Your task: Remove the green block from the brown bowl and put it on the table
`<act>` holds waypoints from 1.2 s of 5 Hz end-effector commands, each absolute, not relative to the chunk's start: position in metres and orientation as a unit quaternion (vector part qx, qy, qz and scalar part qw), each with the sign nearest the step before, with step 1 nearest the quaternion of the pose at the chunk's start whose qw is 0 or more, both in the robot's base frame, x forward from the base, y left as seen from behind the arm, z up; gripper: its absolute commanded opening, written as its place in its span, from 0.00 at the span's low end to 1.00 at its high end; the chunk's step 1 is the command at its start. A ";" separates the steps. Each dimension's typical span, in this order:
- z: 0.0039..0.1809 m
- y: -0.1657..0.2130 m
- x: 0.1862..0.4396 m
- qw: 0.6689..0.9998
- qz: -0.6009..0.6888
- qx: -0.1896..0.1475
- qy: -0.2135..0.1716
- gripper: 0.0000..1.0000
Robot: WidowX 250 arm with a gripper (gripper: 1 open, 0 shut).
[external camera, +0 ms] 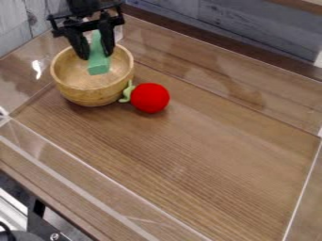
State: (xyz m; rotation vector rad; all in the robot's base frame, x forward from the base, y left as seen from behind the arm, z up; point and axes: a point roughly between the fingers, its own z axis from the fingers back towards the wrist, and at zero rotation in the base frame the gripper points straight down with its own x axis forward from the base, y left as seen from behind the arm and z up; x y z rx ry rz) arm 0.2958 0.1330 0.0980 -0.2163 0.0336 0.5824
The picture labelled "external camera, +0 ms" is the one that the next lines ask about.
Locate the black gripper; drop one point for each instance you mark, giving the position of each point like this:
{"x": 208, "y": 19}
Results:
{"x": 66, "y": 24}

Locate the green rectangular block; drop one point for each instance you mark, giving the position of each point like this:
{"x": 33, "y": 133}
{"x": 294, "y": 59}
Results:
{"x": 98, "y": 62}

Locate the brown wooden bowl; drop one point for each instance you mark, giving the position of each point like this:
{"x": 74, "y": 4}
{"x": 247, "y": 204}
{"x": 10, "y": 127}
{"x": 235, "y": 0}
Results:
{"x": 90, "y": 90}

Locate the red plush tomato toy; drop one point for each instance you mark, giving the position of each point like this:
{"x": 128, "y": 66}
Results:
{"x": 148, "y": 97}

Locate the clear acrylic tray enclosure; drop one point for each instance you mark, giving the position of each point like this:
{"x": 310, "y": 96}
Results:
{"x": 212, "y": 170}

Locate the black table leg bracket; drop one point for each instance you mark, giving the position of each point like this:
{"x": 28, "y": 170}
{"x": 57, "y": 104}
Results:
{"x": 38, "y": 226}

